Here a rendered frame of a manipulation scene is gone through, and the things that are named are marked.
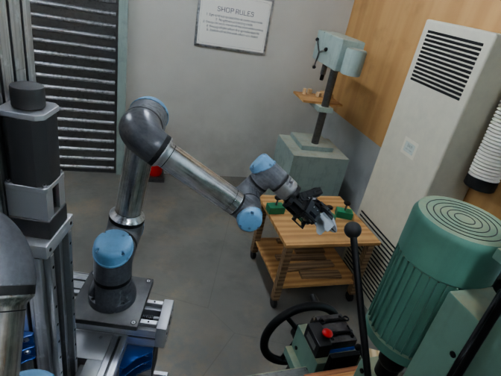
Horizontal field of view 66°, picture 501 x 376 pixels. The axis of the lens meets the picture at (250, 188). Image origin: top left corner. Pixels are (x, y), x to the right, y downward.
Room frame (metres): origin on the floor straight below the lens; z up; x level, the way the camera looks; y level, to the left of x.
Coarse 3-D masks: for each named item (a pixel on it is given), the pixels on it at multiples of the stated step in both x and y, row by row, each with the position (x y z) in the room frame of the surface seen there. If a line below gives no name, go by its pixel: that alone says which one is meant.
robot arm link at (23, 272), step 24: (0, 216) 0.45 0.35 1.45; (0, 240) 0.42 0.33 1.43; (24, 240) 0.45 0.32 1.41; (0, 264) 0.39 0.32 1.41; (24, 264) 0.42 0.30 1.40; (0, 288) 0.38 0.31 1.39; (24, 288) 0.40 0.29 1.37; (0, 312) 0.36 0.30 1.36; (24, 312) 0.39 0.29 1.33; (0, 336) 0.34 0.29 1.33; (0, 360) 0.33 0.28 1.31
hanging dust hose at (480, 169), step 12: (492, 120) 1.99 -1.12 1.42; (492, 132) 1.91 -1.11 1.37; (480, 144) 1.96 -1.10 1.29; (492, 144) 1.89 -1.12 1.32; (480, 156) 1.91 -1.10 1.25; (492, 156) 1.87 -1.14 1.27; (480, 168) 1.88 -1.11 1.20; (492, 168) 1.86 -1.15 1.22; (468, 180) 1.91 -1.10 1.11; (480, 180) 1.86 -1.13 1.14; (492, 180) 1.86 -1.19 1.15; (492, 192) 1.86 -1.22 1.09
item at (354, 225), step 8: (352, 224) 0.68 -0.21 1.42; (344, 232) 0.68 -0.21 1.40; (352, 232) 0.66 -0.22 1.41; (360, 232) 0.67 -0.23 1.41; (352, 240) 0.66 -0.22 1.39; (352, 248) 0.65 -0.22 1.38; (352, 256) 0.65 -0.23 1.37; (360, 272) 0.63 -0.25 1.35; (360, 280) 0.62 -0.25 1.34; (360, 288) 0.61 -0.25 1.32; (360, 296) 0.60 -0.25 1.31; (360, 304) 0.59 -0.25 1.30; (360, 312) 0.58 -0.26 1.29; (360, 320) 0.57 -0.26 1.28; (360, 328) 0.56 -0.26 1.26; (360, 336) 0.55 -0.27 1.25; (368, 352) 0.54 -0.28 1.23; (368, 360) 0.53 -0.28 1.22; (368, 368) 0.52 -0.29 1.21
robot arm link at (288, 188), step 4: (288, 180) 1.11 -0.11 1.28; (292, 180) 1.13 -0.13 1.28; (284, 184) 1.10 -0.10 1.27; (288, 184) 1.10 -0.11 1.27; (292, 184) 1.11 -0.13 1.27; (296, 184) 1.12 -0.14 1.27; (280, 188) 1.09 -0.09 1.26; (284, 188) 1.09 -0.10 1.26; (288, 188) 1.10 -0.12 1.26; (292, 188) 1.10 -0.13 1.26; (296, 188) 1.11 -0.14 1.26; (276, 192) 1.10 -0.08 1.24; (280, 192) 1.09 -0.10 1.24; (284, 192) 1.09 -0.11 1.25; (288, 192) 1.09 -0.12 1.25; (292, 192) 1.10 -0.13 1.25; (280, 196) 1.10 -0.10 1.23; (284, 196) 1.09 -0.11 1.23; (288, 196) 1.09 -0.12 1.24
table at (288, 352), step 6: (288, 348) 0.83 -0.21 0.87; (288, 354) 0.81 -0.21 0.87; (294, 354) 0.81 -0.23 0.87; (288, 360) 0.80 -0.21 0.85; (294, 360) 0.79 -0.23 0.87; (294, 366) 0.77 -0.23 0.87; (300, 366) 0.77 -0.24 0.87; (270, 372) 0.71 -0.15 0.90; (276, 372) 0.71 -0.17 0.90; (282, 372) 0.72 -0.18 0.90; (288, 372) 0.72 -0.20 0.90; (294, 372) 0.72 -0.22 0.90; (300, 372) 0.73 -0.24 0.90; (306, 372) 0.73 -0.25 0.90; (402, 372) 0.80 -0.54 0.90
